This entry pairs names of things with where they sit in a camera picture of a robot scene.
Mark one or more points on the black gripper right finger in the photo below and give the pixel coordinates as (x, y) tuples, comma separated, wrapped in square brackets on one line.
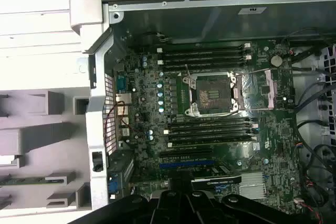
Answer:
[(204, 208)]

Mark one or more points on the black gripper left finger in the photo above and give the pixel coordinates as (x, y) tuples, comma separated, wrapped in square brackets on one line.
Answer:
[(173, 208)]

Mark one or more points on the CPU socket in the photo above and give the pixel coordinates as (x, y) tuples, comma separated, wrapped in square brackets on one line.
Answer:
[(210, 95)]

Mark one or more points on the black graphics card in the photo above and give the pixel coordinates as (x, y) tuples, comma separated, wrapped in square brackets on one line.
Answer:
[(223, 180)]

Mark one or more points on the blue expansion slot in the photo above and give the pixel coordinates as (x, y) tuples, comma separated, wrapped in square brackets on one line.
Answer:
[(183, 165)]

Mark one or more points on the silver finned heatsink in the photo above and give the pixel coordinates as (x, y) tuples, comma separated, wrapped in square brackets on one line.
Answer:
[(252, 186)]

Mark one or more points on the black expansion slot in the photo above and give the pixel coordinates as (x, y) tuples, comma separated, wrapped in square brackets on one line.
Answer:
[(183, 153)]

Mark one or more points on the blue VGA port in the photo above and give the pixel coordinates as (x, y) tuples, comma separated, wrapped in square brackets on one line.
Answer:
[(113, 186)]

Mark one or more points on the black RAM slot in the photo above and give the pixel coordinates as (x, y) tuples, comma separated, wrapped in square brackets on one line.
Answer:
[(204, 60), (210, 129), (210, 123), (210, 142), (204, 54), (204, 48), (204, 66), (210, 136)]

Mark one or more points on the green motherboard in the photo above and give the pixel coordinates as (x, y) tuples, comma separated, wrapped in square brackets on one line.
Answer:
[(275, 134)]

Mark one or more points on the black open PC case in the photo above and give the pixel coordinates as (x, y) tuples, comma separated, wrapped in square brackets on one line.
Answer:
[(99, 129)]

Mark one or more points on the grey parts rack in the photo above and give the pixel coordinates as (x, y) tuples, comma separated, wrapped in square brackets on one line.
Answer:
[(52, 155)]

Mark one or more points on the green RAM stick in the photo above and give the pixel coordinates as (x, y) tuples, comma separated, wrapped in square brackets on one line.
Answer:
[(23, 182)]

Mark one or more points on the round coin battery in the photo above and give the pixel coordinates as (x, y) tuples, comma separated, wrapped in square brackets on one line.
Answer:
[(276, 61)]

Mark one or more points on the silver metal drive cage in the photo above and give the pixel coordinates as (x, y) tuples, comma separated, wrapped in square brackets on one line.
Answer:
[(329, 61)]

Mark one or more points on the white case wall sticker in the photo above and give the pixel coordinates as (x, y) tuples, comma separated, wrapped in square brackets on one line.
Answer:
[(252, 10)]

